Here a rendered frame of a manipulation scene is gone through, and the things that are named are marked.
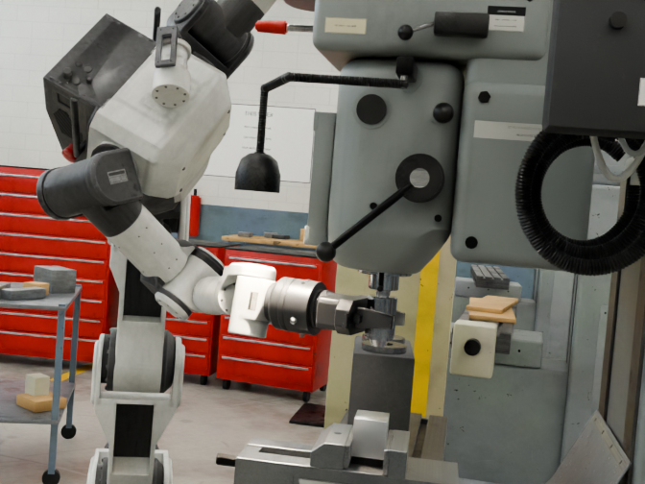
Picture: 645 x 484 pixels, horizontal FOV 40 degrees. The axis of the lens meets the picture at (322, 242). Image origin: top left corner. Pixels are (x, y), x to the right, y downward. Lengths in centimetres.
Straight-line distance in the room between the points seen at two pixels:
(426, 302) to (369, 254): 181
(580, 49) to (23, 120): 1102
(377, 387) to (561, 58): 88
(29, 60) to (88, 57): 1016
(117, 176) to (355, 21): 53
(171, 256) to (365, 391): 45
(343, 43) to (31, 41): 1071
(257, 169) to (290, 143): 926
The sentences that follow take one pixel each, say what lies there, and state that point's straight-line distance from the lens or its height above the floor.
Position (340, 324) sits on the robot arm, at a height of 122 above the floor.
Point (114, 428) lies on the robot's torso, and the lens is 207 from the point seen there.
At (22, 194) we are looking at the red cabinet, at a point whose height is 126.
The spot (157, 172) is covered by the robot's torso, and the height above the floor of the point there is 144.
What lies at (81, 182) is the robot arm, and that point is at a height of 141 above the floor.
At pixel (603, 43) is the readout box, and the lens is 104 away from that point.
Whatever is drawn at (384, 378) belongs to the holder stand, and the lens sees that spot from 172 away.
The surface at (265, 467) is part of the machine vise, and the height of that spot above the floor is 100.
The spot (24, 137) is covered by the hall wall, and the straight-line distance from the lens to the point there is 1183.
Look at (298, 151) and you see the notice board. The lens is 1060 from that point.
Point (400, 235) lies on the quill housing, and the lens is 129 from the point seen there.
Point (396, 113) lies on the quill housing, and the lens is 130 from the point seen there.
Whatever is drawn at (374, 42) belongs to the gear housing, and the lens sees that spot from 129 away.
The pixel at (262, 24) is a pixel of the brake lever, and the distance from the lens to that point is 155.
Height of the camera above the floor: 142
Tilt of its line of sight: 3 degrees down
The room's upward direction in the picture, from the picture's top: 5 degrees clockwise
